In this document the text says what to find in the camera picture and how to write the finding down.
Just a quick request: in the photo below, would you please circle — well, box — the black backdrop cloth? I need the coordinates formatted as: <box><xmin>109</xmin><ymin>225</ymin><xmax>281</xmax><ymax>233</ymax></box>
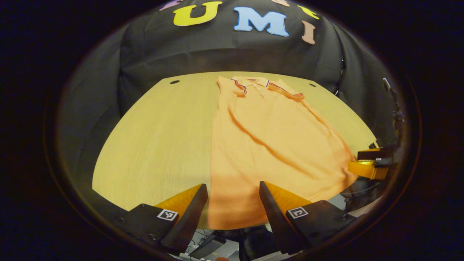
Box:
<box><xmin>54</xmin><ymin>0</ymin><xmax>403</xmax><ymax>218</ymax></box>

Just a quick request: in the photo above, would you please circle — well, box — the orange T-shirt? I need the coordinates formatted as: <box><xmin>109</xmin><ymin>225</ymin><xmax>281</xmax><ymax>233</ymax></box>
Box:
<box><xmin>207</xmin><ymin>75</ymin><xmax>359</xmax><ymax>231</ymax></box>

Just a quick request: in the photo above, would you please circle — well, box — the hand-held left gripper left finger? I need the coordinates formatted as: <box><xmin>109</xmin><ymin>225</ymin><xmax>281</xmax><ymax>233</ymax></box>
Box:
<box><xmin>120</xmin><ymin>183</ymin><xmax>209</xmax><ymax>254</ymax></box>

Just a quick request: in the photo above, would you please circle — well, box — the dark grey box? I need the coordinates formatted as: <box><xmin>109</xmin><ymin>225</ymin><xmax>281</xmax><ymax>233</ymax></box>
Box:
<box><xmin>188</xmin><ymin>233</ymin><xmax>227</xmax><ymax>259</ymax></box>

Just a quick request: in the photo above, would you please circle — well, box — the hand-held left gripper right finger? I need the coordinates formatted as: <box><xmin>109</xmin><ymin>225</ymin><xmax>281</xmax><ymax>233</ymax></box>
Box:
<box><xmin>259</xmin><ymin>181</ymin><xmax>357</xmax><ymax>256</ymax></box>

